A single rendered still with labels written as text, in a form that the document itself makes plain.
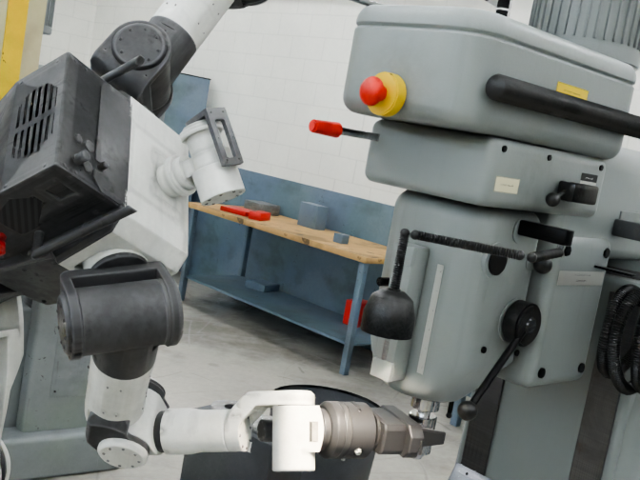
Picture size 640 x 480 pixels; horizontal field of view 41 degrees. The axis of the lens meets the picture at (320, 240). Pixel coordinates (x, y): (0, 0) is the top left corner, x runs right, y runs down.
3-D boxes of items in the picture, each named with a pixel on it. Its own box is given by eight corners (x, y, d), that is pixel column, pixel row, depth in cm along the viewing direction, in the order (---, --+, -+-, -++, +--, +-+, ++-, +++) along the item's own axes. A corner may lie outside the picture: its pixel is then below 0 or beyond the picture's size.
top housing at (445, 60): (460, 128, 112) (485, 3, 110) (323, 107, 131) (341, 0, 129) (628, 164, 145) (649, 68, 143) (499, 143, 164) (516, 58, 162)
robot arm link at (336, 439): (353, 398, 134) (287, 396, 129) (354, 470, 131) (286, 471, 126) (319, 403, 144) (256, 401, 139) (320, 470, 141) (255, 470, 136)
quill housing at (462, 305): (443, 418, 129) (486, 206, 125) (346, 373, 143) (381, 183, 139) (514, 406, 142) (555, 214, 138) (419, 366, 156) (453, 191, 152)
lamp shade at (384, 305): (356, 331, 116) (365, 287, 115) (364, 322, 123) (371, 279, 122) (409, 343, 115) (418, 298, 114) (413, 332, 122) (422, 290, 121)
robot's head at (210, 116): (187, 185, 125) (217, 166, 119) (168, 130, 126) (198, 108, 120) (219, 181, 129) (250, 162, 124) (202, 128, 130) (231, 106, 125)
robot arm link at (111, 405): (70, 457, 134) (79, 382, 118) (93, 387, 143) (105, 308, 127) (143, 474, 135) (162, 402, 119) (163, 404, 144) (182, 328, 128)
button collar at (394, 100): (392, 117, 118) (401, 72, 117) (361, 112, 122) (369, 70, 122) (402, 119, 120) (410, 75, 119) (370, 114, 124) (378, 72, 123)
